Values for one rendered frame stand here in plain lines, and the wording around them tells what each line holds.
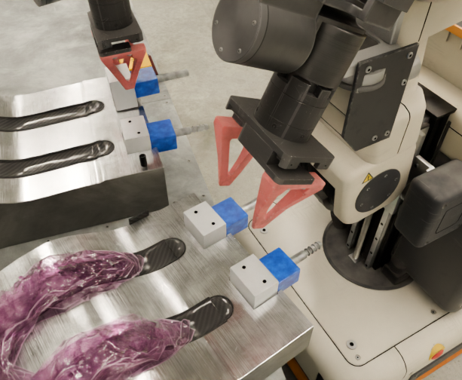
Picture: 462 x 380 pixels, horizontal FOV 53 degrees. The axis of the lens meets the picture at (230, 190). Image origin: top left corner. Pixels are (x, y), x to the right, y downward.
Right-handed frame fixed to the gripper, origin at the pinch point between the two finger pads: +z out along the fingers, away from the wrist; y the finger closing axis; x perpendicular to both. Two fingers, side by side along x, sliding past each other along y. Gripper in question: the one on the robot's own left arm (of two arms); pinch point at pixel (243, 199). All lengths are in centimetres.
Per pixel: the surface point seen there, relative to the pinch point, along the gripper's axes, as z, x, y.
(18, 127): 18.4, -10.8, -40.4
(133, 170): 12.0, -0.4, -20.7
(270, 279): 9.4, 6.6, 3.8
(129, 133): 8.8, -0.1, -25.6
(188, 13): 46, 131, -226
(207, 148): 67, 88, -110
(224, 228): 10.4, 6.4, -6.2
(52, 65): 20, 3, -70
